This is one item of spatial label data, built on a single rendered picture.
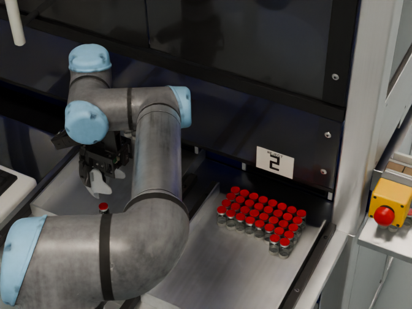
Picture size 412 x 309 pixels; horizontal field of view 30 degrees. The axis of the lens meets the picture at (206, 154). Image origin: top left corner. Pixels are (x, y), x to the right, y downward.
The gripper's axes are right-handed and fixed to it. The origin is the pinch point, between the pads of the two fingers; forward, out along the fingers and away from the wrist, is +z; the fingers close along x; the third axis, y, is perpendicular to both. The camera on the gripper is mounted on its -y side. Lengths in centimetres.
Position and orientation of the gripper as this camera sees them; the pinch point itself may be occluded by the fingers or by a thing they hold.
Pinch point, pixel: (98, 187)
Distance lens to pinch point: 165.4
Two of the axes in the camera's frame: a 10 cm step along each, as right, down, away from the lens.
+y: 8.9, 3.0, -3.5
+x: 4.6, -5.9, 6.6
